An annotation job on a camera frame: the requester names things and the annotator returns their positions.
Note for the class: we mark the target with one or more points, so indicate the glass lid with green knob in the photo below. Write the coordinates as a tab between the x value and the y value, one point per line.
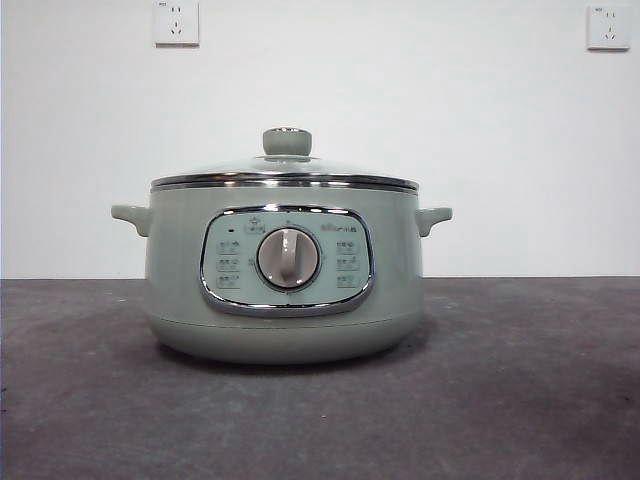
287	141

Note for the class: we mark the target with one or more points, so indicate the pale green electric cooking pot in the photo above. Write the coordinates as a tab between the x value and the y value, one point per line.
180	280

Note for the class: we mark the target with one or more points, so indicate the white wall socket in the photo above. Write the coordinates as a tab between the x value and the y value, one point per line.
176	22
608	27

